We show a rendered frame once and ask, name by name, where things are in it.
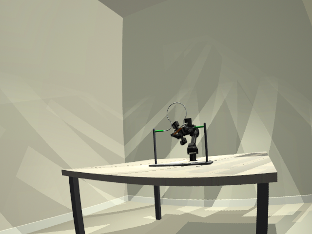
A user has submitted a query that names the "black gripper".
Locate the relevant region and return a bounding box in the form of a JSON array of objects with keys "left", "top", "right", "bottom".
[{"left": 171, "top": 121, "right": 188, "bottom": 145}]

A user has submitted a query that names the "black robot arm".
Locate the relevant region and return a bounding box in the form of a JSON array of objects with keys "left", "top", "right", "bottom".
[{"left": 182, "top": 118, "right": 199, "bottom": 161}]

